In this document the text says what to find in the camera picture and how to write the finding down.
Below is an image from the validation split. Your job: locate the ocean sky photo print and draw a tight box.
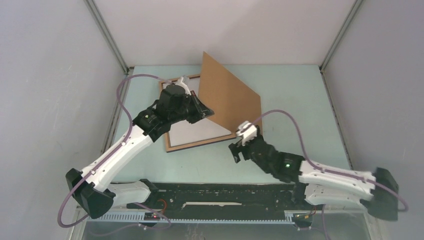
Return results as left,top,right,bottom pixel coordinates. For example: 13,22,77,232
162,77,233,148

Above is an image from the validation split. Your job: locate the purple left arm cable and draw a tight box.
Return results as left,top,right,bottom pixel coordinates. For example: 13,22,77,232
57,73,173,231

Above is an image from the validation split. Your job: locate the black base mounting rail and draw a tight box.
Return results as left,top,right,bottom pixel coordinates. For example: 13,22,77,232
143,182,316,222

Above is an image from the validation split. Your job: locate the brown frame backing board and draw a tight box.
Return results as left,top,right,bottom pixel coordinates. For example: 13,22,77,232
197,51,262,133

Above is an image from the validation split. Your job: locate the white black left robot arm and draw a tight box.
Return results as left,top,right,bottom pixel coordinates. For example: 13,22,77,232
65,83,214,219

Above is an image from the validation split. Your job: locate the wooden picture frame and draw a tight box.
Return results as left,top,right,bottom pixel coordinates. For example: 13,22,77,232
163,73,236,153

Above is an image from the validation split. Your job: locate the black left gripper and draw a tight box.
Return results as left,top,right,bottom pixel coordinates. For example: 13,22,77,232
169,90,214,125

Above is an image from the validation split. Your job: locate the aluminium extrusion base frame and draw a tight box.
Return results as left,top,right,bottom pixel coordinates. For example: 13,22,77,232
70,204,387,240

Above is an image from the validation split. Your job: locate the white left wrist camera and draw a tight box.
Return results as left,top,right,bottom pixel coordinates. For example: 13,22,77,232
173,75,192,95

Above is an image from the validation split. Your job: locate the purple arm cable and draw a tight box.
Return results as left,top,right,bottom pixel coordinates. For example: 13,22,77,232
57,73,173,231
251,109,410,240

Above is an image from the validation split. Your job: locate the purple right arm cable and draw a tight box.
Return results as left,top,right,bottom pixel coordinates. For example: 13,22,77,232
251,109,410,240

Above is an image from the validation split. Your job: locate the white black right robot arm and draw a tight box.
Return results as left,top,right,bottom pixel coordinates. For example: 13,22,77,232
228,135,399,222

